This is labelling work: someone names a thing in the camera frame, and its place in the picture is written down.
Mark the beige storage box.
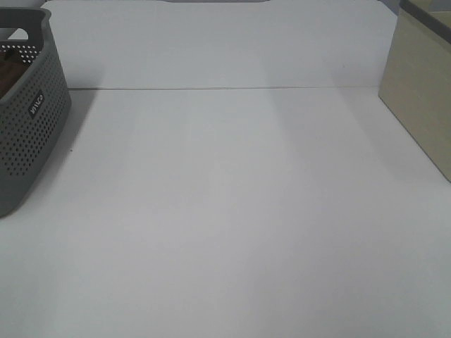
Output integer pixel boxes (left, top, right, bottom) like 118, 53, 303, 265
378, 1, 450, 179

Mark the grey perforated plastic basket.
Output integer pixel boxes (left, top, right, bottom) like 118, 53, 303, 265
1, 7, 71, 216

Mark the brown towel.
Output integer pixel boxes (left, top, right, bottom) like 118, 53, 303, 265
0, 49, 28, 98

